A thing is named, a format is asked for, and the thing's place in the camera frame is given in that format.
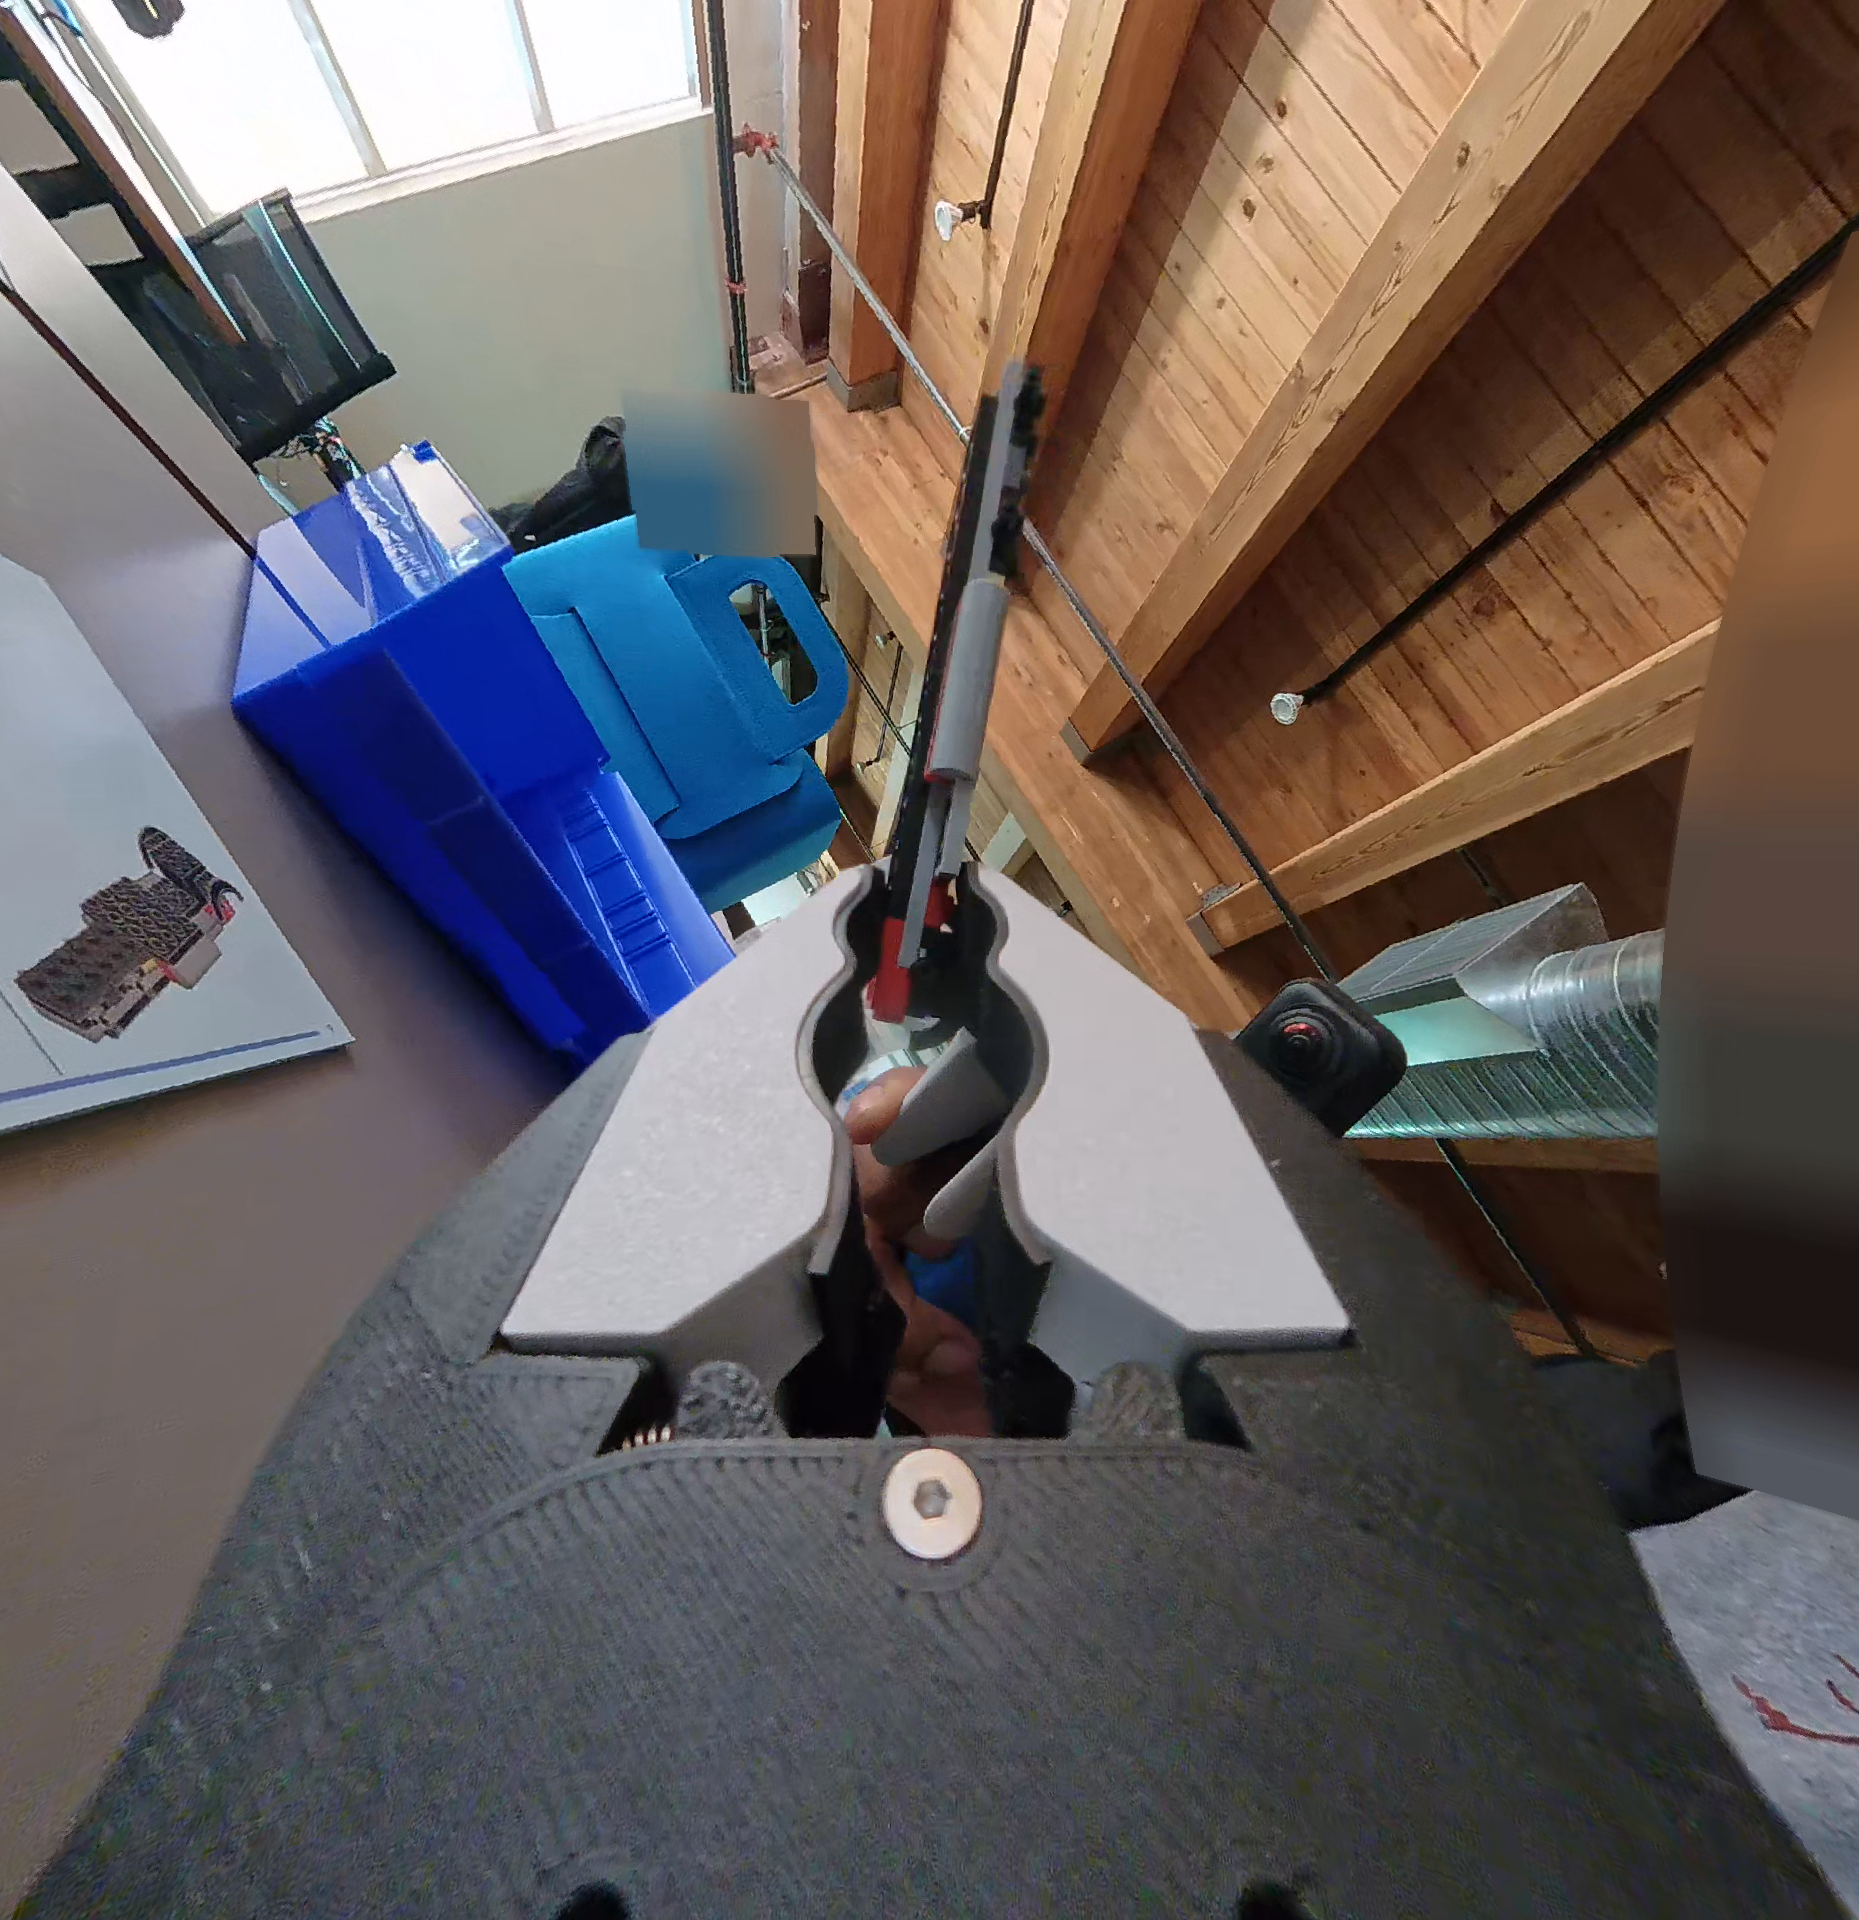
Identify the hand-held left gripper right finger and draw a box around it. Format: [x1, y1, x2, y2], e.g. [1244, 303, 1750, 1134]
[966, 870, 1352, 1345]

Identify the large paned window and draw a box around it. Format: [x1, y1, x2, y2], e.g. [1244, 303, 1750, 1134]
[61, 0, 716, 221]

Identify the grey-brown desk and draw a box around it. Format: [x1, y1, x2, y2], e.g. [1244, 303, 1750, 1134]
[0, 121, 662, 1920]

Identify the teal plastic bin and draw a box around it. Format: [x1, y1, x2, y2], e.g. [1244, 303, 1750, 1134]
[503, 546, 848, 910]

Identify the clear plastic bag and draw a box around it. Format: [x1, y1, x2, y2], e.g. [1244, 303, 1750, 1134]
[331, 439, 515, 606]

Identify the grey red toy brick model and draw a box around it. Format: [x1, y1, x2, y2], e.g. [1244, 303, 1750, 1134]
[866, 361, 1048, 1039]

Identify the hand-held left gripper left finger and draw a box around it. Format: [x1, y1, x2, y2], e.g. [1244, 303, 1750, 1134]
[503, 867, 878, 1353]

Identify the blue plastic bin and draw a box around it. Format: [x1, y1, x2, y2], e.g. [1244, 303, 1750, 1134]
[233, 450, 740, 1070]

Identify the person's right forearm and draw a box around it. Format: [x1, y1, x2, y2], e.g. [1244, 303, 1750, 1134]
[1530, 1347, 1744, 1530]

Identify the brick instruction booklet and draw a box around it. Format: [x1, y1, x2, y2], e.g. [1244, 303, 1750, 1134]
[0, 537, 355, 1147]

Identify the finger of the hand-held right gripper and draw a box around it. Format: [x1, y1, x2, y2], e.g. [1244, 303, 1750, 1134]
[870, 1027, 1010, 1171]
[922, 1147, 1010, 1242]

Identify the person's right hand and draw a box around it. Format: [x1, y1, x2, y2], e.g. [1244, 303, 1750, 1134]
[842, 1070, 994, 1442]

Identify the silver spiral air duct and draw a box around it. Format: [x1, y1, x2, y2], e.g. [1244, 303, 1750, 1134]
[1342, 883, 1674, 1147]

